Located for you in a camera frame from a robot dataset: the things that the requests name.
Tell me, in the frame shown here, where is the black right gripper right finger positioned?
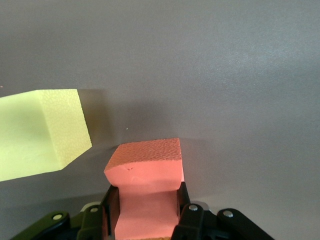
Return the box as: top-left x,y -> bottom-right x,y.
172,181 -> 276,240

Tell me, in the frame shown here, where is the orange foam cube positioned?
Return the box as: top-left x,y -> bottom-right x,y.
103,137 -> 185,238

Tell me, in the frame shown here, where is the yellow foam cube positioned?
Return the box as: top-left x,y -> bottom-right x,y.
0,88 -> 93,183

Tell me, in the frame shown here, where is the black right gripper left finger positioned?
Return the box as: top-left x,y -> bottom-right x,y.
12,186 -> 118,240

